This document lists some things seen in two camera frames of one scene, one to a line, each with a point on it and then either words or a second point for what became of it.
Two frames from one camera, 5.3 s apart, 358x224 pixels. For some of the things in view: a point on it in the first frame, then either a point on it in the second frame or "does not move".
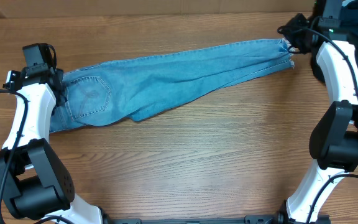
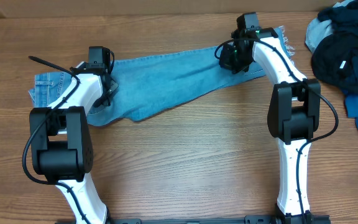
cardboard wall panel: (36, 9) does not move
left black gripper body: (60, 90) → (108, 92)
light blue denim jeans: (140, 89) does not move
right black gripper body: (295, 32) → (229, 61)
